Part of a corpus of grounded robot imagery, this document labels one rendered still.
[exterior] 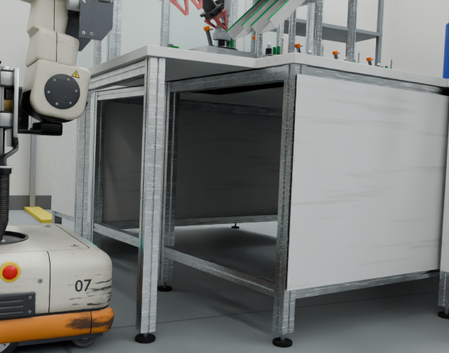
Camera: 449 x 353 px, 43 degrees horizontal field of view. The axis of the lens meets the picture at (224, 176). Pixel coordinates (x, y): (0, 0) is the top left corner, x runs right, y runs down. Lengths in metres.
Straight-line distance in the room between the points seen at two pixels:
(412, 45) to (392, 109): 4.71
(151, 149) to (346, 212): 0.64
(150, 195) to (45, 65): 0.48
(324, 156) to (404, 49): 5.06
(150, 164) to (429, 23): 5.20
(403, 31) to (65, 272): 5.67
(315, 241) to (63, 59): 0.92
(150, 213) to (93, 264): 0.22
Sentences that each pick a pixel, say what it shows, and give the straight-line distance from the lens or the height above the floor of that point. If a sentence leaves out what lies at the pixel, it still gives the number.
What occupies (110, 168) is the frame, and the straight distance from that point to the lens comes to 2.98.
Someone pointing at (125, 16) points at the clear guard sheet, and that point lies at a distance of 3.73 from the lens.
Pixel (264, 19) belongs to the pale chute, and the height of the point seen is 1.05.
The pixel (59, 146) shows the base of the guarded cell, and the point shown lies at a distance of 3.41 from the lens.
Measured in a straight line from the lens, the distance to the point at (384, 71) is 1.95.
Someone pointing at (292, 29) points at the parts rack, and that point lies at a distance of 2.41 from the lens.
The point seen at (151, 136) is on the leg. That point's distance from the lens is 1.66.
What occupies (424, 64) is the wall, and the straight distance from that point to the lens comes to 6.52.
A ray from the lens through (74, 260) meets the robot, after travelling 1.61.
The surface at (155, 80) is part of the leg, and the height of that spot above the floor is 0.76.
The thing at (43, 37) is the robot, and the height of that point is 0.88.
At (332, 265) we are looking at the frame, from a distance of 1.82.
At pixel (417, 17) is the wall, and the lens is 6.70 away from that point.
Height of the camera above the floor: 0.58
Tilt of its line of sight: 3 degrees down
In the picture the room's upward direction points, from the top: 2 degrees clockwise
